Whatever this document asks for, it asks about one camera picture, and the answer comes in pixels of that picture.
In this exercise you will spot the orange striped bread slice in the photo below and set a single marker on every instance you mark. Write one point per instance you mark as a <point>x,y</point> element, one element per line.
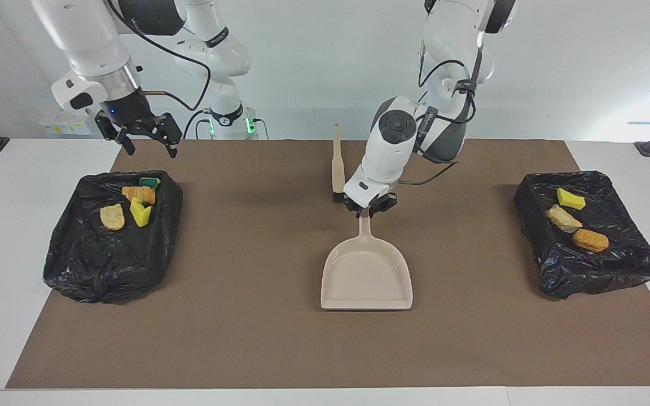
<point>141,195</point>

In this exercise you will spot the small yellow sponge piece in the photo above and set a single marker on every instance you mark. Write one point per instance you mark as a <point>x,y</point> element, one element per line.
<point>570,198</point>

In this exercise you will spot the brown table mat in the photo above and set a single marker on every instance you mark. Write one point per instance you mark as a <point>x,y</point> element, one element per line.
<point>325,349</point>

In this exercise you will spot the brown bread roll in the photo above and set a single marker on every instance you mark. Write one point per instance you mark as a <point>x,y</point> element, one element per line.
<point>590,240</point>

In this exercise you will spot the white socket box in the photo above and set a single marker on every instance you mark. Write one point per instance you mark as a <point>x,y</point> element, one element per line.
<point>65,123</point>

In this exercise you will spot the black bag lined bin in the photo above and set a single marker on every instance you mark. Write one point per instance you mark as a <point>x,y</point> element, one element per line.
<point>110,259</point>
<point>613,265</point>

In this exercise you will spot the pale bread chunk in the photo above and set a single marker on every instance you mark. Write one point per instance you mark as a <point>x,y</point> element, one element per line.
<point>113,217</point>

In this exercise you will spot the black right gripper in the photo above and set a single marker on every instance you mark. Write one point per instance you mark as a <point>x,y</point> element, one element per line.
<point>127,110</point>

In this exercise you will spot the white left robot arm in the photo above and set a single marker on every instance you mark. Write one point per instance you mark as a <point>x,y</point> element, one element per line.
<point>395,135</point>

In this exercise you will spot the beige hand brush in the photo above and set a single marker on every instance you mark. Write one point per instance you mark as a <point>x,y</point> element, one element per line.
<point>338,169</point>

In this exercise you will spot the green and yellow sponge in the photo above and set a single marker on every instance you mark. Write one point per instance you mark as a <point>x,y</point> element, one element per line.
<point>149,182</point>

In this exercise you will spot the striped croissant piece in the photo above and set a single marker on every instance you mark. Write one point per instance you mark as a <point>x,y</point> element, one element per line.
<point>563,219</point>

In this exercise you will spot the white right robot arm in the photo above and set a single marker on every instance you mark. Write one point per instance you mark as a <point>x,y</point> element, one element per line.
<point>91,39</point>

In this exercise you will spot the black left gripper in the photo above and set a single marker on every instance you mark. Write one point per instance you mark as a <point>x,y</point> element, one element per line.
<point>378,201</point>

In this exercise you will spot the yellow sponge block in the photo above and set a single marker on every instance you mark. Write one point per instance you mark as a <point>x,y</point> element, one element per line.
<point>140,214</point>

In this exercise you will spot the beige plastic dustpan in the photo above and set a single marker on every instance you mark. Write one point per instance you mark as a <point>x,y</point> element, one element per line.
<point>367,276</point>

